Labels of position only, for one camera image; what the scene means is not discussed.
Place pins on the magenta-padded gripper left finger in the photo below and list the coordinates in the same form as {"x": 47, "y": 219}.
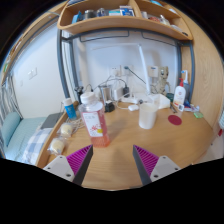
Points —
{"x": 58, "y": 166}

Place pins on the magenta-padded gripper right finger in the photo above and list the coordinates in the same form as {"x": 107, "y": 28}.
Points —
{"x": 165, "y": 166}

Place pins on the pink drink bottle white cap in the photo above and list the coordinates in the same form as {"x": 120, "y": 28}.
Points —
{"x": 95, "y": 123}

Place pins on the wrapped bread bun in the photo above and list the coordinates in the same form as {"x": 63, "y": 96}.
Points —
{"x": 56, "y": 146}
{"x": 66, "y": 129}

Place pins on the blue checkered blanket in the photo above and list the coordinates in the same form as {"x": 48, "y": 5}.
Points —
{"x": 36, "y": 145}

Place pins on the grey tablet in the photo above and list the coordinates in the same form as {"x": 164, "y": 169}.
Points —
{"x": 51, "y": 120}

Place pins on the flat round red coaster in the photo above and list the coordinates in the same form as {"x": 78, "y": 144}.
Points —
{"x": 174, "y": 120}

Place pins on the teal bed mattress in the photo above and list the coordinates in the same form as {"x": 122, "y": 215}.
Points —
{"x": 25, "y": 131}

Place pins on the white plastic cup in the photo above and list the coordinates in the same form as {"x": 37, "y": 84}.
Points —
{"x": 147, "y": 116}

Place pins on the blue tube white cap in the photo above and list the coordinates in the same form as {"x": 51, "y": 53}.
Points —
{"x": 70, "y": 110}

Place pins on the green eraser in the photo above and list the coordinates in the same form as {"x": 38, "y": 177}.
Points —
{"x": 198, "y": 115}

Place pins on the teal pillow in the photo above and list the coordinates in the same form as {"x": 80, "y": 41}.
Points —
{"x": 10, "y": 126}

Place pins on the white paper box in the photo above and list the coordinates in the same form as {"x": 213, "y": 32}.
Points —
{"x": 161, "y": 100}

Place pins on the white earbud case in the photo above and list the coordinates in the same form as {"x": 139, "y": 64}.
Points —
{"x": 133, "y": 107}

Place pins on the white pump bottle red nozzle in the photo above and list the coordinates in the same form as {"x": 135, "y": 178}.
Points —
{"x": 179, "y": 95}

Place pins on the white power strip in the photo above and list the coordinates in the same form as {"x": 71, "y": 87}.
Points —
{"x": 129, "y": 99}

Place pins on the small black box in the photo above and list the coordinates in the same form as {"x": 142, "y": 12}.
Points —
{"x": 109, "y": 106}

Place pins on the striped grey curtain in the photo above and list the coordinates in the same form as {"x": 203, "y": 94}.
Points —
{"x": 6, "y": 100}

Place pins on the black charger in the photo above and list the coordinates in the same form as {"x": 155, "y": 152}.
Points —
{"x": 126, "y": 91}

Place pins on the white charger block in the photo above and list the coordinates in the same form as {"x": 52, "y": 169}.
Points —
{"x": 118, "y": 94}

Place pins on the wooden shelf unit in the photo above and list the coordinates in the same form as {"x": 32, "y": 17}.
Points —
{"x": 116, "y": 23}

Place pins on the white wall-mounted box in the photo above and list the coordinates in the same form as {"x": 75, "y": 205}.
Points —
{"x": 153, "y": 71}

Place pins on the white wall switch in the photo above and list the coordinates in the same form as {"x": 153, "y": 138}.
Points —
{"x": 32, "y": 73}

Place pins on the white wall socket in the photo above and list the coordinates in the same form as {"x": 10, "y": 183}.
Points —
{"x": 127, "y": 70}
{"x": 115, "y": 70}

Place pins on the grey metal desk frame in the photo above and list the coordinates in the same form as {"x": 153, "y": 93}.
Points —
{"x": 60, "y": 60}

